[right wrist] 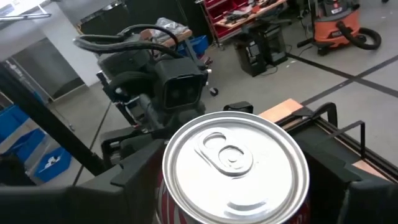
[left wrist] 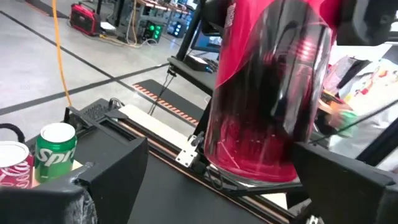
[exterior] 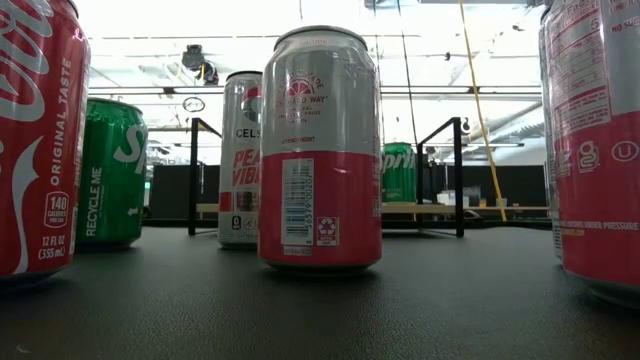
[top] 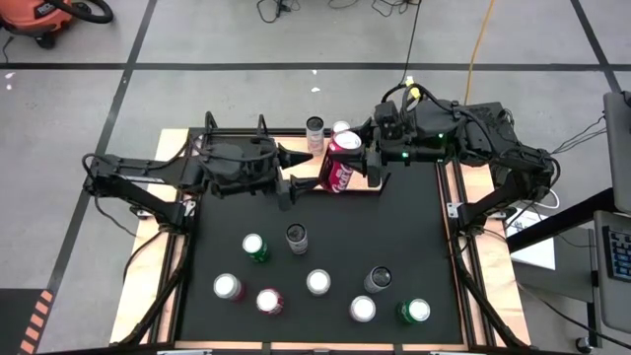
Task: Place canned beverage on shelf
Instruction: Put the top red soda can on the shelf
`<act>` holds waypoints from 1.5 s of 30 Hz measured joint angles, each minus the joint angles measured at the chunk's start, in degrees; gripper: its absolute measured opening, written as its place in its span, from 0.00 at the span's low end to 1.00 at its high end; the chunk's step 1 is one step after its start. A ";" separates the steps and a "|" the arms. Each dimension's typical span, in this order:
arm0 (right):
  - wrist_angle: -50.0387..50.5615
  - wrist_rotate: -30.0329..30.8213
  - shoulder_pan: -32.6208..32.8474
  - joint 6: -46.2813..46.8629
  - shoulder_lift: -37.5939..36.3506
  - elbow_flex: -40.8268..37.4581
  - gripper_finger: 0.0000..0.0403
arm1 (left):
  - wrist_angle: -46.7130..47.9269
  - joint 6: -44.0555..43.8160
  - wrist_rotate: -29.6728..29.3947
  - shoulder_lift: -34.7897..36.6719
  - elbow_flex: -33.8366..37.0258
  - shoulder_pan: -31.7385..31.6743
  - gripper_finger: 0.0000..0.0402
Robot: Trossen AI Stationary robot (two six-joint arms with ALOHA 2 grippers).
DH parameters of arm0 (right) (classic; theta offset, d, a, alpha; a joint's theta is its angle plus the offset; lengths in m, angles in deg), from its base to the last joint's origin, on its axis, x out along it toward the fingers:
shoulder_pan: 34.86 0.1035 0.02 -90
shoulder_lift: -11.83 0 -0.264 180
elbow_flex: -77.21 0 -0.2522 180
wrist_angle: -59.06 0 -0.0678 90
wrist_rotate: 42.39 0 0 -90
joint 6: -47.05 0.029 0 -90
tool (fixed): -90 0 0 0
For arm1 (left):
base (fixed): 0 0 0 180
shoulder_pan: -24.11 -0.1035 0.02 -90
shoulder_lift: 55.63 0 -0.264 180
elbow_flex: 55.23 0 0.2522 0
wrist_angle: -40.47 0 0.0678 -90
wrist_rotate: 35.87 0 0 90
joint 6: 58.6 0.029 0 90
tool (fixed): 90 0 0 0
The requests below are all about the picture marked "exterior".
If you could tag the green Sprite can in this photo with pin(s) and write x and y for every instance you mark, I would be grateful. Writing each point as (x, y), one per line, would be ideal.
(398, 175)
(110, 190)

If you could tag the pink and silver Spindrift can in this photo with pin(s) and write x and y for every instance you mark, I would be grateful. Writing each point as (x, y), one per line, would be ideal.
(600, 200)
(320, 200)

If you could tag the tall silver Celsius can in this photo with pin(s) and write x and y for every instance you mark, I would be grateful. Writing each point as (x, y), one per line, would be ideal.
(240, 165)

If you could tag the wooden tray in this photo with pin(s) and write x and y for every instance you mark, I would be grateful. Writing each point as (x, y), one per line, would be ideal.
(193, 175)

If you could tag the black table mat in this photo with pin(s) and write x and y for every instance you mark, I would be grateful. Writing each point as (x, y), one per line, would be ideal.
(450, 300)

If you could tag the red Coca-Cola can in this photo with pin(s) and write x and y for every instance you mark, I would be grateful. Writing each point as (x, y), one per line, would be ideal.
(35, 150)

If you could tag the black overhead camera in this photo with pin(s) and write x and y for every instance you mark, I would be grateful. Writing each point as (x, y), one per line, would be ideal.
(192, 56)

